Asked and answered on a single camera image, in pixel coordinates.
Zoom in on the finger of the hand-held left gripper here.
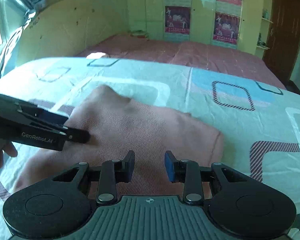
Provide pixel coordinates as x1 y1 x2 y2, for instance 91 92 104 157
0 94 70 128
61 127 91 145

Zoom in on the light blue patterned blanket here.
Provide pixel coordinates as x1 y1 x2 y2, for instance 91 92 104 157
0 56 300 240

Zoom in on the cream corner shelf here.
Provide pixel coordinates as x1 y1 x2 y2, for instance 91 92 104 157
255 0 277 50

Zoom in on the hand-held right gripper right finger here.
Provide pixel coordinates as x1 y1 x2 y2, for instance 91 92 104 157
164 150 249 205

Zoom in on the brown wooden door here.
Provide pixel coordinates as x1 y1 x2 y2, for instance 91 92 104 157
262 0 300 81

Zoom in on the pink shirt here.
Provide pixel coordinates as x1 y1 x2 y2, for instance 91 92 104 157
14 84 225 200

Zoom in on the pink bed sheet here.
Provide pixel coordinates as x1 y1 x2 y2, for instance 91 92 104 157
75 32 288 90

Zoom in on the stack of books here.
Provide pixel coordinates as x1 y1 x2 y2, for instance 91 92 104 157
128 29 148 37

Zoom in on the cream wardrobe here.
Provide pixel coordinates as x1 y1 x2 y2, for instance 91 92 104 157
126 0 266 53

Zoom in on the grey curtain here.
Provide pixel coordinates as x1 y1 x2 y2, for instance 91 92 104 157
0 0 51 82

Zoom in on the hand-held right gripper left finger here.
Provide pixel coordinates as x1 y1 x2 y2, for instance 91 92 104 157
52 150 136 205

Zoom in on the person's left hand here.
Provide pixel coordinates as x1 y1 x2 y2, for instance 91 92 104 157
0 142 18 182

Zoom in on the cream arched headboard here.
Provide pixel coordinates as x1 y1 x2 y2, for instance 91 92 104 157
17 0 131 64

